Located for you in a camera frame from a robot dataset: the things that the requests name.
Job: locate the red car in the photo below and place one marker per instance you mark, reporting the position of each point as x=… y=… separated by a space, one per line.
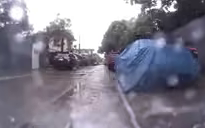
x=111 y=60

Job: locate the row of parked cars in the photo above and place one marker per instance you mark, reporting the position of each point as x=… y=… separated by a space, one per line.
x=73 y=60

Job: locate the wet grey asphalt road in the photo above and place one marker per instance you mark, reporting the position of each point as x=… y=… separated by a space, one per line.
x=86 y=100

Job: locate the row of trees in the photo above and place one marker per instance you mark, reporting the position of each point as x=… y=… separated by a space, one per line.
x=133 y=30

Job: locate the building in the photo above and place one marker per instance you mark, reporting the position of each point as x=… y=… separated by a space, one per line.
x=58 y=43

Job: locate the blue covered car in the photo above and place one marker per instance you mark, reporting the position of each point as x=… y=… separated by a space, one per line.
x=153 y=65

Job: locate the green tree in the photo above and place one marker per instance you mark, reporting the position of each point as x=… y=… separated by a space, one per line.
x=59 y=26

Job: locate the white gate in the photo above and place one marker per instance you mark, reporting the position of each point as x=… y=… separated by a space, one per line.
x=35 y=55

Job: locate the pale kerb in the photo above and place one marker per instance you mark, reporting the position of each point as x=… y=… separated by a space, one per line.
x=10 y=78

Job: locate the large dark tree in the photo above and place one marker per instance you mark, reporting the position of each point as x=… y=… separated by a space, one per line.
x=5 y=23

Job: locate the grey wall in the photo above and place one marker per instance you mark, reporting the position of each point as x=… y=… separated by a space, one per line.
x=10 y=55

